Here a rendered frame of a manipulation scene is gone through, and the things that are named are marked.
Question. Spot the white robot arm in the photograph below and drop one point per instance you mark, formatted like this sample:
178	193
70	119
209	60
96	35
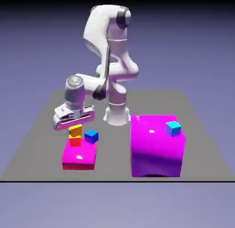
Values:
117	53

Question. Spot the small yellow cube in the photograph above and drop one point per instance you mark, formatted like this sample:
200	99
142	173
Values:
75	131

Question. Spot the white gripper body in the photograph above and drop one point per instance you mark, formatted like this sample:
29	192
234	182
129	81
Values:
77	119

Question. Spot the small red cube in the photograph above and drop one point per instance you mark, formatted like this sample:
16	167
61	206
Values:
74	142

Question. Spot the small cyan cube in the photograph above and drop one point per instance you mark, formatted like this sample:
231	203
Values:
173	128

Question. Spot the large flat magenta box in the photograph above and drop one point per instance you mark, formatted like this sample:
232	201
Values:
79	156

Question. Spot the small blue cube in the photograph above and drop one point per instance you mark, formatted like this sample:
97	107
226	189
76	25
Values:
91	136

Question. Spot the large tall magenta box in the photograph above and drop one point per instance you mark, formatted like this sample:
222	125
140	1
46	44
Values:
156	149

